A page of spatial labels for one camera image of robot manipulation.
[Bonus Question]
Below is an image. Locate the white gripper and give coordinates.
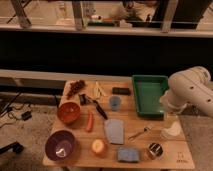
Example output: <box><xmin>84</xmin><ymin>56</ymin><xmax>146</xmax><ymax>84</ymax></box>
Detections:
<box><xmin>161</xmin><ymin>113</ymin><xmax>181</xmax><ymax>140</ymax></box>

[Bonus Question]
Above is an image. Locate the black eraser block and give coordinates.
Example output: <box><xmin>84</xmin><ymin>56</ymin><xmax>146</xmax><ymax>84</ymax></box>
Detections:
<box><xmin>112</xmin><ymin>87</ymin><xmax>131</xmax><ymax>95</ymax></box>

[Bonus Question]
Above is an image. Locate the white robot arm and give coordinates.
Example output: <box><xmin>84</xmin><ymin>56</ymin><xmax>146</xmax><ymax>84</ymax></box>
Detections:
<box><xmin>159</xmin><ymin>66</ymin><xmax>213</xmax><ymax>140</ymax></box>

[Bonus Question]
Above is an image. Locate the orange bowl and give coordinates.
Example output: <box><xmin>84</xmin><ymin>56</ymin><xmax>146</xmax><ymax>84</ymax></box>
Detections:
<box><xmin>57</xmin><ymin>102</ymin><xmax>80</xmax><ymax>124</ymax></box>

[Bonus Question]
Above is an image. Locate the purple bowl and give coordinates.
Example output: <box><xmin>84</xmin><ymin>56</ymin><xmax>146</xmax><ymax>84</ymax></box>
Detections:
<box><xmin>45</xmin><ymin>130</ymin><xmax>76</xmax><ymax>161</ymax></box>

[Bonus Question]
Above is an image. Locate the shiny metal cup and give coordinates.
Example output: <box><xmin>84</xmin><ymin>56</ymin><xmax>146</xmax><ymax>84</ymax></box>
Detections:
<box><xmin>148</xmin><ymin>143</ymin><xmax>163</xmax><ymax>159</ymax></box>

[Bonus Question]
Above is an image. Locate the green plastic tray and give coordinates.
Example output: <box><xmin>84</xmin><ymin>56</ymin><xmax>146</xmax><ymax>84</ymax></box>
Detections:
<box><xmin>132</xmin><ymin>75</ymin><xmax>168</xmax><ymax>118</ymax></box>

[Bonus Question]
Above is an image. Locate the blue sponge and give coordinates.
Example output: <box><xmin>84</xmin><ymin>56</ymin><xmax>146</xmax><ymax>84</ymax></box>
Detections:
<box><xmin>117</xmin><ymin>147</ymin><xmax>140</xmax><ymax>163</ymax></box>

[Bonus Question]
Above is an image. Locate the grey folded cloth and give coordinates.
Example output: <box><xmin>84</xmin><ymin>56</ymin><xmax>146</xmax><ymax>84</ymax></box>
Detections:
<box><xmin>104</xmin><ymin>119</ymin><xmax>124</xmax><ymax>145</ymax></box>

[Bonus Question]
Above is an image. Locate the blue plastic cup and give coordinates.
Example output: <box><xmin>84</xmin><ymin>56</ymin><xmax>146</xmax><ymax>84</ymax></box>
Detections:
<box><xmin>109</xmin><ymin>96</ymin><xmax>121</xmax><ymax>111</ymax></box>

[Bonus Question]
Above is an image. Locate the peach apple fruit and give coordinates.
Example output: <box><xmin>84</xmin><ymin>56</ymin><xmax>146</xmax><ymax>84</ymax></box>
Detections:
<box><xmin>91</xmin><ymin>139</ymin><xmax>107</xmax><ymax>156</ymax></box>

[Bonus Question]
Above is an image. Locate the orange carrot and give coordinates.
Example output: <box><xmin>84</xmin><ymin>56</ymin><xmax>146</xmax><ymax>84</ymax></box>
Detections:
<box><xmin>86</xmin><ymin>111</ymin><xmax>94</xmax><ymax>132</ymax></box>

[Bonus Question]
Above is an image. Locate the black binder clip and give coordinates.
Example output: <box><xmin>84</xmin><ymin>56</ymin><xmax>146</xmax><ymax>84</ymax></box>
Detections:
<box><xmin>79</xmin><ymin>94</ymin><xmax>87</xmax><ymax>105</ymax></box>

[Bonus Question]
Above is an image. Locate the bunch of dark grapes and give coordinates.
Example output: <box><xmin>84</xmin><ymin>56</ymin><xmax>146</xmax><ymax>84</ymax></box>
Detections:
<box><xmin>67</xmin><ymin>80</ymin><xmax>86</xmax><ymax>99</ymax></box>

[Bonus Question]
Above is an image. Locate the black power adapter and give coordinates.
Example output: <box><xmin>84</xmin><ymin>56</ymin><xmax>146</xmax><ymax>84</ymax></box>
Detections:
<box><xmin>21</xmin><ymin>111</ymin><xmax>32</xmax><ymax>121</ymax></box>

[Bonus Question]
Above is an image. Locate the black handled knife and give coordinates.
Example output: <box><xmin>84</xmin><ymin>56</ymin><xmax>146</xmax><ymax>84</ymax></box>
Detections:
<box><xmin>88</xmin><ymin>97</ymin><xmax>108</xmax><ymax>120</ymax></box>

